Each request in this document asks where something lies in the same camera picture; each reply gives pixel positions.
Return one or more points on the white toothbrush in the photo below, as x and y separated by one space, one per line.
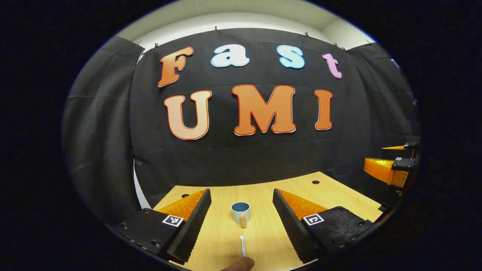
243 244

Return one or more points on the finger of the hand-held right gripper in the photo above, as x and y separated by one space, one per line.
399 147
380 167

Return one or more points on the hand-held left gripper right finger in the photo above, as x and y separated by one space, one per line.
292 226

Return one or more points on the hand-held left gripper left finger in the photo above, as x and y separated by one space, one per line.
190 226

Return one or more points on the wooden desktop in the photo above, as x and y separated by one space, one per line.
260 195

